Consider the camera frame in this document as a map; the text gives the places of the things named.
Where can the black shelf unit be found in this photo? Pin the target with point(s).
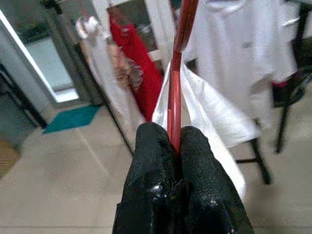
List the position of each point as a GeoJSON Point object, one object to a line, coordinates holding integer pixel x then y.
{"type": "Point", "coordinates": [9, 117]}

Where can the teal floor mat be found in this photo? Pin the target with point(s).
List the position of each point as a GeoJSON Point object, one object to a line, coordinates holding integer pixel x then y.
{"type": "Point", "coordinates": [70, 119]}

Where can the black metal chair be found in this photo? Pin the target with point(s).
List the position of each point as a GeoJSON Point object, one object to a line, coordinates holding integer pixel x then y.
{"type": "Point", "coordinates": [292, 97]}

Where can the cream shirt with photo print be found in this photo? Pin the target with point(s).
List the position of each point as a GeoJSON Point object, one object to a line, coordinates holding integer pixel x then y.
{"type": "Point", "coordinates": [104, 80]}

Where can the white shirt small chest logo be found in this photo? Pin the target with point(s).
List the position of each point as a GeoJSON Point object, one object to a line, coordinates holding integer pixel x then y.
{"type": "Point", "coordinates": [243, 36]}

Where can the white shirt green blue print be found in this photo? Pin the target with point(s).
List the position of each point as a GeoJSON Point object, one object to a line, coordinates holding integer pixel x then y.
{"type": "Point", "coordinates": [207, 104]}

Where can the black clothes rack chrome rail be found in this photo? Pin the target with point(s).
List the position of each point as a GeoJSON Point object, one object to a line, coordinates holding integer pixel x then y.
{"type": "Point", "coordinates": [263, 170]}

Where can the red plastic clothes hanger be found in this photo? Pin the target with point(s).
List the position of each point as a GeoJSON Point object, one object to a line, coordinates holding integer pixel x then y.
{"type": "Point", "coordinates": [174, 109]}

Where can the glass sliding door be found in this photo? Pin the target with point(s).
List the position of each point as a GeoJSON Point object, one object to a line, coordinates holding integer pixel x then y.
{"type": "Point", "coordinates": [48, 61]}

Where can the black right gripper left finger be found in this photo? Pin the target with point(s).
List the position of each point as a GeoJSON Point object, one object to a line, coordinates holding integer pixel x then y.
{"type": "Point", "coordinates": [146, 170]}

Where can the red shirt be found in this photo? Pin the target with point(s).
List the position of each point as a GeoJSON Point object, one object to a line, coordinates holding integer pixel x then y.
{"type": "Point", "coordinates": [141, 68]}

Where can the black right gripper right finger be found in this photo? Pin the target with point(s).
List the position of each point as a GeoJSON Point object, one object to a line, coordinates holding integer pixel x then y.
{"type": "Point", "coordinates": [204, 182]}

